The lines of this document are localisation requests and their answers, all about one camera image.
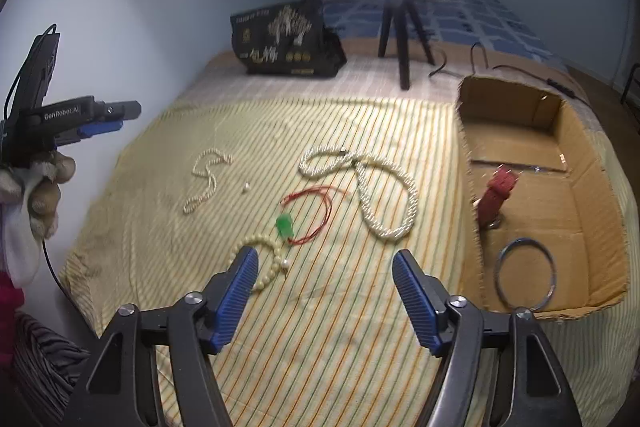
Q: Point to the cardboard box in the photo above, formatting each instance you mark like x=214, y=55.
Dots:
x=545, y=217

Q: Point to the grey striped clothing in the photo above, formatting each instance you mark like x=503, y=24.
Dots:
x=45, y=367

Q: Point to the black tripod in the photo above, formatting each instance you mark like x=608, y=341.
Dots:
x=402, y=42

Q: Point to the black clothes rack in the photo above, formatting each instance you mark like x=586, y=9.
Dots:
x=631, y=84

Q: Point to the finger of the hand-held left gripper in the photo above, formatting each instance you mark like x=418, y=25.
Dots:
x=102, y=128
x=120, y=109

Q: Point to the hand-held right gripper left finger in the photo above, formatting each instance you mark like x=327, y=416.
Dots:
x=235, y=297

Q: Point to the beige checked blanket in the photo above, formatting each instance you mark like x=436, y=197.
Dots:
x=360, y=82

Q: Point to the yellow striped cloth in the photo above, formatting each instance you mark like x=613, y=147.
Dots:
x=325, y=347

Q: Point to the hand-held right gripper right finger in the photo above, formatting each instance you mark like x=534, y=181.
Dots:
x=412, y=302

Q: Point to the person's left hand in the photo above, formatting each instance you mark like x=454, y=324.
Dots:
x=42, y=202

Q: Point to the blue patterned bedsheet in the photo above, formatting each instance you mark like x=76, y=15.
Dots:
x=475, y=24

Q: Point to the black printed bag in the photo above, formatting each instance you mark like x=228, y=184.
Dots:
x=280, y=42

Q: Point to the metal bangle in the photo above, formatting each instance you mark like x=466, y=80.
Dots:
x=500, y=259

